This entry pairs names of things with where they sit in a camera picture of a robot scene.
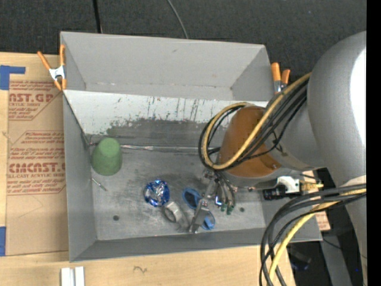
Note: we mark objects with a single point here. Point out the black cylinder on white bracket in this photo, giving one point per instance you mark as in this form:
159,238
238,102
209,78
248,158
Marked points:
278,192

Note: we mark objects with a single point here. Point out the green cup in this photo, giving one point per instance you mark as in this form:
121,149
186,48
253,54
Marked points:
106,158

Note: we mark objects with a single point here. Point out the blue clear glass thing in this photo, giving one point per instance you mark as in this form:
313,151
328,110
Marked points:
156,193

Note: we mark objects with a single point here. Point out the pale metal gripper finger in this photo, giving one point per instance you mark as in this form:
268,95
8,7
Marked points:
204,216
197,216

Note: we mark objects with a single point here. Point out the brown cardboard board red print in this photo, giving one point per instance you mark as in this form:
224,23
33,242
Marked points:
32,207

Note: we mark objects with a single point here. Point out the grey metal bin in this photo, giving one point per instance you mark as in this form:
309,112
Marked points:
154,70

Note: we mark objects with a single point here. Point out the blue sunglasses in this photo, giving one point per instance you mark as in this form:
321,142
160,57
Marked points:
190,197

